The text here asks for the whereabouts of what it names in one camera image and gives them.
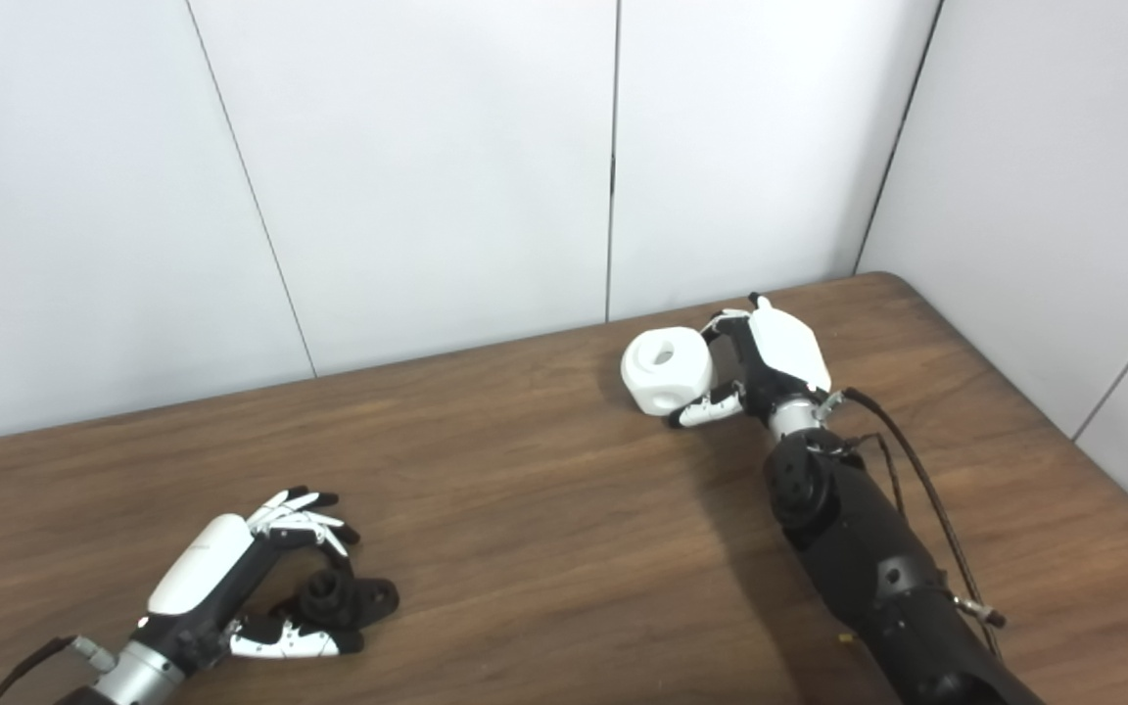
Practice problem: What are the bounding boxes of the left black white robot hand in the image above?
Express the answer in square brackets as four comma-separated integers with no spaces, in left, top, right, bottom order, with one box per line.
[138,486,366,677]

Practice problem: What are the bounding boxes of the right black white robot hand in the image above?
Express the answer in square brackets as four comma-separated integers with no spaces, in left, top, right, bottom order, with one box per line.
[667,294,833,430]

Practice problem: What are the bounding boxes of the round white piece with holes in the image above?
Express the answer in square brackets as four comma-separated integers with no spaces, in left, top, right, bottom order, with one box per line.
[620,327,719,417]

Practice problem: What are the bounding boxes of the black flanged holder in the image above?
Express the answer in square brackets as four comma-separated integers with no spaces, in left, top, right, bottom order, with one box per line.
[275,570,400,633]

